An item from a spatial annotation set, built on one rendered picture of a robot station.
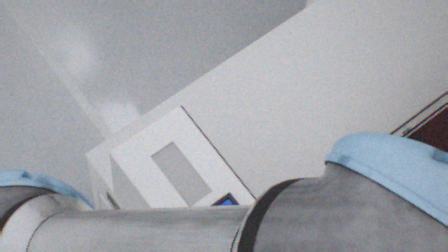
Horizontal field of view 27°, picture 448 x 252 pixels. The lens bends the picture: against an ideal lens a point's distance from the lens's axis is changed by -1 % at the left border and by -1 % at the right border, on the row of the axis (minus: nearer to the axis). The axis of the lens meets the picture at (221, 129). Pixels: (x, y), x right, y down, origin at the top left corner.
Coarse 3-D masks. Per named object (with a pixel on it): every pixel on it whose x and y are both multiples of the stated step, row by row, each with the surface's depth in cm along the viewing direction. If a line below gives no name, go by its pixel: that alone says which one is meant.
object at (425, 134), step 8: (440, 112) 111; (432, 120) 111; (440, 120) 111; (424, 128) 110; (432, 128) 110; (440, 128) 110; (408, 136) 110; (416, 136) 110; (424, 136) 110; (432, 136) 110; (440, 136) 110; (432, 144) 110; (440, 144) 110
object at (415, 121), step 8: (440, 96) 112; (432, 104) 111; (440, 104) 111; (424, 112) 111; (432, 112) 111; (408, 120) 111; (416, 120) 110; (424, 120) 111; (400, 128) 110; (408, 128) 110; (400, 136) 110
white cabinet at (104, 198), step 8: (88, 160) 115; (96, 176) 117; (96, 184) 121; (104, 184) 115; (96, 192) 125; (104, 192) 119; (112, 192) 114; (96, 200) 129; (104, 200) 122; (112, 200) 117; (96, 208) 134; (104, 208) 126; (112, 208) 121; (120, 208) 115
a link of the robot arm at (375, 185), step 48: (336, 144) 55; (384, 144) 52; (0, 192) 81; (48, 192) 81; (288, 192) 56; (336, 192) 52; (384, 192) 50; (432, 192) 49; (0, 240) 75; (48, 240) 73; (96, 240) 68; (144, 240) 64; (192, 240) 61; (240, 240) 55; (288, 240) 52; (336, 240) 50; (384, 240) 48; (432, 240) 48
